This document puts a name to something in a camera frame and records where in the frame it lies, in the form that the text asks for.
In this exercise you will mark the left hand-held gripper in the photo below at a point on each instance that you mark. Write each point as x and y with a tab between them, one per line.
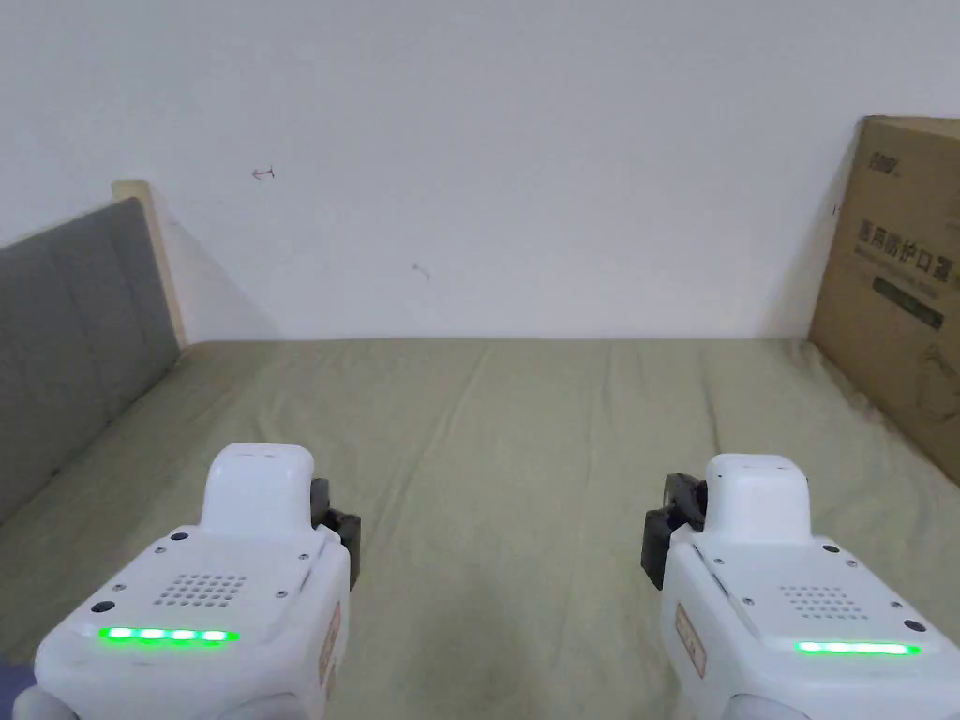
225	555

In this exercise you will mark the bed with pale green sheet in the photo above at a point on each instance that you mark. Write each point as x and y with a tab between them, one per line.
495	450

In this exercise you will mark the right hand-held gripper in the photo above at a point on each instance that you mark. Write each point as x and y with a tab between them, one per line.
780	555

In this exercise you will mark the brown cardboard carton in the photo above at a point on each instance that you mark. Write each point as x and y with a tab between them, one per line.
900	337

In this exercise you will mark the grey padded headboard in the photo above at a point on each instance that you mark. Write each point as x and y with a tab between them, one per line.
75	337

